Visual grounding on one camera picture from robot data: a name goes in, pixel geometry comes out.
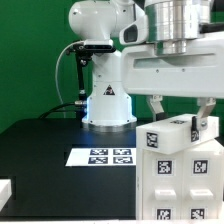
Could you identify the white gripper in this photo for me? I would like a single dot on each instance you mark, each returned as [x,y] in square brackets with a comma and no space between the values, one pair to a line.
[197,73]

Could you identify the white cabinet top block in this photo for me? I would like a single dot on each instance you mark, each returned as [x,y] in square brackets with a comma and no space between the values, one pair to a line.
[174,134]

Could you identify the white cabinet body box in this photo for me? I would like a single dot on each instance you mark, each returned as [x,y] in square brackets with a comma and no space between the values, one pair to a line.
[187,185]

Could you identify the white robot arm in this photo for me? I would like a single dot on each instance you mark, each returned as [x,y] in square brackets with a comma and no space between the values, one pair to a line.
[154,48]

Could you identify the white sheet with markers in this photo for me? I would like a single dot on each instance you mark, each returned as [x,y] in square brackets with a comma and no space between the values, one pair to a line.
[84,157]

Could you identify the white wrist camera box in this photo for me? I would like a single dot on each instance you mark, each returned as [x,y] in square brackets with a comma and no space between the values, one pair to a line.
[135,33]

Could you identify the black camera on stand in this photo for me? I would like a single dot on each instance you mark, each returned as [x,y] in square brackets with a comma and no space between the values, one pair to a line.
[84,50]

